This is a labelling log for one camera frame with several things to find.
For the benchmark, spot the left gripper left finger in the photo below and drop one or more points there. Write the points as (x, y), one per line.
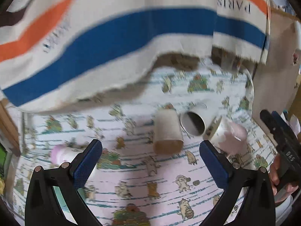
(42, 205)

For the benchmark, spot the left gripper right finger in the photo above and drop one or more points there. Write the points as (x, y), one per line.
(257, 208)

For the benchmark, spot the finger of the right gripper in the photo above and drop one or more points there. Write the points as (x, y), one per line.
(288, 145)

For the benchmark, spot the beige square paper cup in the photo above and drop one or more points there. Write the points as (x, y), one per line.
(168, 138)

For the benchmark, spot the white cup with pink base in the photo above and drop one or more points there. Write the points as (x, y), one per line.
(68, 157)

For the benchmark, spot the white cylindrical cup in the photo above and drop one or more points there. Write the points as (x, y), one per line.
(196, 120)

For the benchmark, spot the right hand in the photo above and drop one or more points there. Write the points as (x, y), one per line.
(283, 183)

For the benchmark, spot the pink and white mug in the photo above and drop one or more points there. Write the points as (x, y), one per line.
(227, 136)

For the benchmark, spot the brown wooden board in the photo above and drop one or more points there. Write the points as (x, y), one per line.
(275, 83)

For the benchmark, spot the cartoon sticker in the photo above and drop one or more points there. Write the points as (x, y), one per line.
(295, 59)

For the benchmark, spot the cartoon cat print bedsheet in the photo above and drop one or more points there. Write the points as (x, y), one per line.
(131, 184)

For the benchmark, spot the striped Paris curtain cloth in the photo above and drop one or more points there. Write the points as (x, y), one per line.
(57, 52)

